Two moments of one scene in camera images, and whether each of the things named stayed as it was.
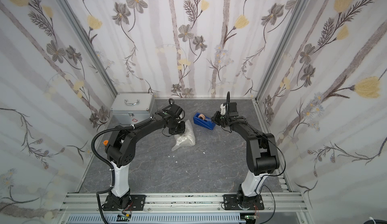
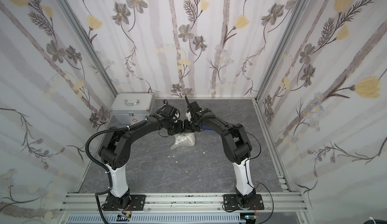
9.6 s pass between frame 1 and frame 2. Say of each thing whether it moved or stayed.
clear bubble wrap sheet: stayed
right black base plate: stayed
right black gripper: moved
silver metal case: stayed
